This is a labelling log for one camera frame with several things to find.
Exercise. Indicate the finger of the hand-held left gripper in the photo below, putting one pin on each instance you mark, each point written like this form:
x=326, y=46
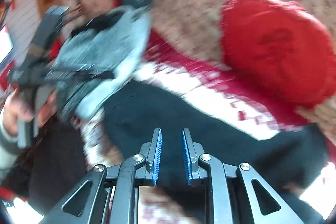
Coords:
x=78, y=74

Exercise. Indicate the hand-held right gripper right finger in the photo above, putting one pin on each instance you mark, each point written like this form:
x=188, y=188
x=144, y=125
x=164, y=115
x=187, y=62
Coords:
x=187, y=158

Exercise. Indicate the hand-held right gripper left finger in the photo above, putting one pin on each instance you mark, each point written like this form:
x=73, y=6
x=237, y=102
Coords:
x=157, y=158

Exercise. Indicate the grey pants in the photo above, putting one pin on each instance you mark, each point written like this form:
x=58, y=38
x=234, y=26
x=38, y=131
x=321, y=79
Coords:
x=115, y=37

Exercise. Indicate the person's left forearm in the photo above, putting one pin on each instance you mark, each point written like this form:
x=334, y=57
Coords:
x=6, y=145

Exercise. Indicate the person's left hand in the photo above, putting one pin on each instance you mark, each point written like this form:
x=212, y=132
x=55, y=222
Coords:
x=11, y=116

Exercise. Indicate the dark navy cloth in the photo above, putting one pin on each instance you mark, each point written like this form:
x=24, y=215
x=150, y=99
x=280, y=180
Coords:
x=168, y=113

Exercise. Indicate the red and white patterned blanket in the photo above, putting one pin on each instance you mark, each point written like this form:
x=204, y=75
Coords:
x=223, y=98

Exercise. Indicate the floral beige quilt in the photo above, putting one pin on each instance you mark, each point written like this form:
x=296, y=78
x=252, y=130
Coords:
x=194, y=6

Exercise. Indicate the red pillow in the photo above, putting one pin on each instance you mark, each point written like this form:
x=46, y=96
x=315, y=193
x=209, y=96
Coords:
x=278, y=48

